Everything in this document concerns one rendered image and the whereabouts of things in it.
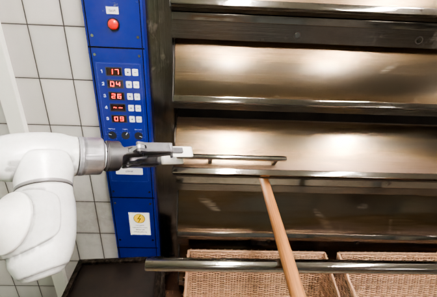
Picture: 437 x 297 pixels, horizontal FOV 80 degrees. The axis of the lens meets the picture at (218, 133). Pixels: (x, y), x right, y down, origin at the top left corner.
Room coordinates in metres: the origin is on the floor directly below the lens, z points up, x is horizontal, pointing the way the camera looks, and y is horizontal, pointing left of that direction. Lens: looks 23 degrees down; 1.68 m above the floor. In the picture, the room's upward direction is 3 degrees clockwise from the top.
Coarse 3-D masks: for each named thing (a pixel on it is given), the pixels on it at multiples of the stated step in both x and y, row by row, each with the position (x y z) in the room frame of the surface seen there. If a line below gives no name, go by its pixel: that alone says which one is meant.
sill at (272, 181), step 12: (180, 180) 0.80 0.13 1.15; (192, 180) 0.80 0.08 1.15; (204, 180) 0.80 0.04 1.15; (216, 180) 0.80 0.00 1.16; (228, 180) 0.80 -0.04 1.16; (240, 180) 0.80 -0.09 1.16; (252, 180) 0.81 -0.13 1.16; (276, 180) 0.81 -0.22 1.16; (288, 180) 0.81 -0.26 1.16; (300, 180) 0.81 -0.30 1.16; (312, 180) 0.81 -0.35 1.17; (324, 180) 0.81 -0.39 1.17; (336, 180) 0.82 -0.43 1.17
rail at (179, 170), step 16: (272, 176) 0.70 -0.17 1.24; (288, 176) 0.70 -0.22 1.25; (304, 176) 0.70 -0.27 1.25; (320, 176) 0.70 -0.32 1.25; (336, 176) 0.70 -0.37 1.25; (352, 176) 0.70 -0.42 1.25; (368, 176) 0.71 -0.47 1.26; (384, 176) 0.71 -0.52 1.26; (400, 176) 0.71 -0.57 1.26; (416, 176) 0.71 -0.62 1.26; (432, 176) 0.72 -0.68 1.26
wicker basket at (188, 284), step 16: (192, 256) 0.76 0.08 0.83; (208, 256) 0.76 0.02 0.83; (224, 256) 0.76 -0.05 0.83; (240, 256) 0.76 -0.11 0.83; (256, 256) 0.77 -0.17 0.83; (272, 256) 0.77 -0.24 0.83; (304, 256) 0.78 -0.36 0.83; (192, 272) 0.74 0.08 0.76; (208, 272) 0.74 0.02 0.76; (224, 272) 0.75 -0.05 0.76; (240, 272) 0.75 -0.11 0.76; (208, 288) 0.73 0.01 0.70; (224, 288) 0.73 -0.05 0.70; (240, 288) 0.73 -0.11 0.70; (272, 288) 0.73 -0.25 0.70; (304, 288) 0.74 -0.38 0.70; (320, 288) 0.74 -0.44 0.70; (336, 288) 0.66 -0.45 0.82
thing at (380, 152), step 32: (192, 128) 0.81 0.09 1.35; (224, 128) 0.81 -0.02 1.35; (256, 128) 0.82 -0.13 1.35; (288, 128) 0.83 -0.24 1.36; (320, 128) 0.83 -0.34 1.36; (352, 128) 0.84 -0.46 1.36; (384, 128) 0.85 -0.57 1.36; (416, 128) 0.85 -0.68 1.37; (192, 160) 0.73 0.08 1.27; (224, 160) 0.74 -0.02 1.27; (288, 160) 0.75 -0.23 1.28; (320, 160) 0.75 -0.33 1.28; (352, 160) 0.76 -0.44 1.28; (384, 160) 0.77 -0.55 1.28; (416, 160) 0.77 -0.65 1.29
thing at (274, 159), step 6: (198, 156) 0.69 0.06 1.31; (204, 156) 0.69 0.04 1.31; (210, 156) 0.69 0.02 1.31; (216, 156) 0.69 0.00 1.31; (222, 156) 0.69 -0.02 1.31; (228, 156) 0.69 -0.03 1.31; (234, 156) 0.69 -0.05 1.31; (240, 156) 0.70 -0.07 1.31; (246, 156) 0.70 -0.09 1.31; (252, 156) 0.70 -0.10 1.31; (258, 156) 0.70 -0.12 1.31; (264, 156) 0.70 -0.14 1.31; (270, 156) 0.70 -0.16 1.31; (276, 156) 0.70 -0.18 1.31; (282, 156) 0.71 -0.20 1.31; (210, 162) 0.72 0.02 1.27; (276, 162) 0.71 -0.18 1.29
